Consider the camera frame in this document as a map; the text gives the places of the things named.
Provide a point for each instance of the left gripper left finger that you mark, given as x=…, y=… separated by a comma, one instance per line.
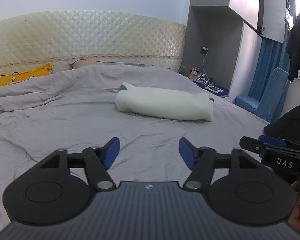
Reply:
x=98, y=161

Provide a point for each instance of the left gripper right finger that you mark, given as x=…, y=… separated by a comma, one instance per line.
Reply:
x=201, y=163

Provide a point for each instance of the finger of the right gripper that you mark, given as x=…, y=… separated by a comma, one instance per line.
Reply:
x=287, y=143
x=260, y=148

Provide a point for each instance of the white striped fleece sweater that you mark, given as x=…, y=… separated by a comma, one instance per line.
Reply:
x=164, y=103

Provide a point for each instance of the person right hand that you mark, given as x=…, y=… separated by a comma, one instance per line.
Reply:
x=294, y=219

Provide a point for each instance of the black garment on right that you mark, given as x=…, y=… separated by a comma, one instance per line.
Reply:
x=286, y=127

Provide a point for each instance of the blue covered chair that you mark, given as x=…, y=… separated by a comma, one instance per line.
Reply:
x=269, y=102

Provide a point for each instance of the grey bed duvet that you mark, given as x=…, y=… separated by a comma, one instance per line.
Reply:
x=75, y=109

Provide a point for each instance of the white device on nightstand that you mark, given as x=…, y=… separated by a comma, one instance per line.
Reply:
x=216, y=90

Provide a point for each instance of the blue curtain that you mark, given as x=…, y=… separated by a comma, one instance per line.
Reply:
x=278, y=18

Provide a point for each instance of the clutter of small bottles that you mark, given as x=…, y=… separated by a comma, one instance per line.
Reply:
x=200, y=79

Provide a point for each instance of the hanging black jacket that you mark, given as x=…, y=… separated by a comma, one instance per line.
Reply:
x=298, y=45

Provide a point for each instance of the pink pillow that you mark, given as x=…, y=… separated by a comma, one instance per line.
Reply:
x=85, y=62

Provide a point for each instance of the grey wardrobe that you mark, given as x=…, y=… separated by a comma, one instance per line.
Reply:
x=221, y=40

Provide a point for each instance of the yellow pillow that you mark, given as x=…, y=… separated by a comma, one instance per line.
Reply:
x=17, y=77

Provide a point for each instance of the cream quilted headboard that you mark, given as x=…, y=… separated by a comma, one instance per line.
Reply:
x=63, y=36

